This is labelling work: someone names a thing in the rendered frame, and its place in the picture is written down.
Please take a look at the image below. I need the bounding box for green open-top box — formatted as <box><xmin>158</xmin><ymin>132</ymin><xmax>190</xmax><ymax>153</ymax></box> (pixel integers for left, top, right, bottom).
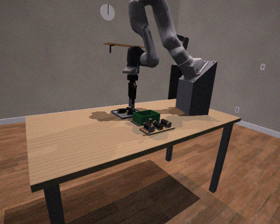
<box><xmin>133</xmin><ymin>109</ymin><xmax>160</xmax><ymax>126</ymax></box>

